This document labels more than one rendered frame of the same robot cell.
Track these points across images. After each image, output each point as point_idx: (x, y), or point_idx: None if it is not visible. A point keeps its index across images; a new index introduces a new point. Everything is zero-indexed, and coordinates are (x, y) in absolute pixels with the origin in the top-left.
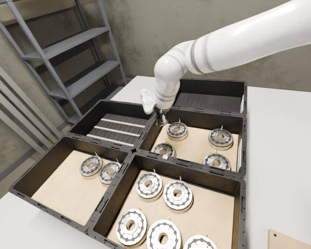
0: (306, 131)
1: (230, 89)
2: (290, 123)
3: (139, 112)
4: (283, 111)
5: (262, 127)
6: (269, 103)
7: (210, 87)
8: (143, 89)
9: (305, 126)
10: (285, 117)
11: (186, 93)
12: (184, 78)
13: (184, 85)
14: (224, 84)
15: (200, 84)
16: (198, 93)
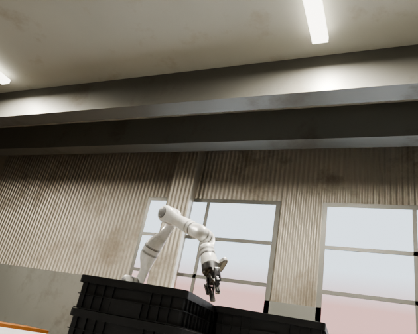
0: (0, 331)
1: (97, 293)
2: (5, 333)
3: (247, 327)
4: None
5: None
6: None
7: (127, 297)
8: (225, 257)
9: None
10: None
11: (164, 321)
12: (172, 287)
13: (171, 302)
14: (108, 286)
15: (144, 295)
16: (142, 316)
